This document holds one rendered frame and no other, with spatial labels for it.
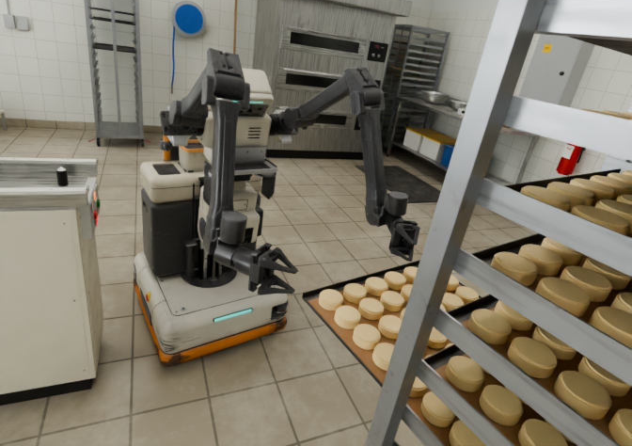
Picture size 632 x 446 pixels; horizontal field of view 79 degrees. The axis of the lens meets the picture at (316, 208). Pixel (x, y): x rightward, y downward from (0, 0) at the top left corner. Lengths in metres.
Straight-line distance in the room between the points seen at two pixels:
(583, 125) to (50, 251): 1.46
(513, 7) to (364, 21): 4.68
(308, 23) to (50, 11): 2.84
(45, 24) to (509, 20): 5.34
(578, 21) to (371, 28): 4.75
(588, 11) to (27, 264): 1.54
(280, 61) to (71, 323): 3.67
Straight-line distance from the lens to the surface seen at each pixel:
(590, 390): 0.54
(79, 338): 1.75
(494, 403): 0.59
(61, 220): 1.48
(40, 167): 1.74
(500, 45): 0.43
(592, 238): 0.42
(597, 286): 0.54
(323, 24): 4.85
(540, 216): 0.44
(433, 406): 0.67
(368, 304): 0.81
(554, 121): 0.43
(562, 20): 0.44
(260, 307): 1.91
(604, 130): 0.41
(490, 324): 0.56
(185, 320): 1.80
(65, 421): 1.91
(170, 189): 1.80
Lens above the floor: 1.45
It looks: 24 degrees down
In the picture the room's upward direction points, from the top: 9 degrees clockwise
